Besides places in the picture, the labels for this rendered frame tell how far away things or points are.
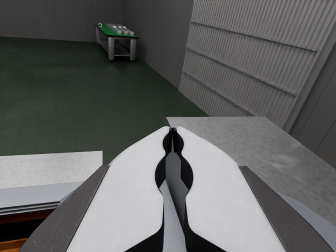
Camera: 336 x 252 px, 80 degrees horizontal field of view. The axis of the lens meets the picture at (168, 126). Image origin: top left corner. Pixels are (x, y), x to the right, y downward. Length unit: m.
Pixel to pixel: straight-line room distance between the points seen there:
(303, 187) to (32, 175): 1.14
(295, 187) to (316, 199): 0.06
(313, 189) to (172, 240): 0.51
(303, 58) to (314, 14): 0.39
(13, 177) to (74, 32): 7.75
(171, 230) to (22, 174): 0.76
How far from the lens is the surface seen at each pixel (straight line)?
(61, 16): 8.62
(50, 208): 0.92
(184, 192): 0.83
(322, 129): 2.51
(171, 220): 0.83
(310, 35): 2.54
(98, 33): 7.99
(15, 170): 1.24
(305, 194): 0.84
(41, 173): 1.18
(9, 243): 1.01
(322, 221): 0.74
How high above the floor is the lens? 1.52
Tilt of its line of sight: 30 degrees down
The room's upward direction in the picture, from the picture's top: 9 degrees clockwise
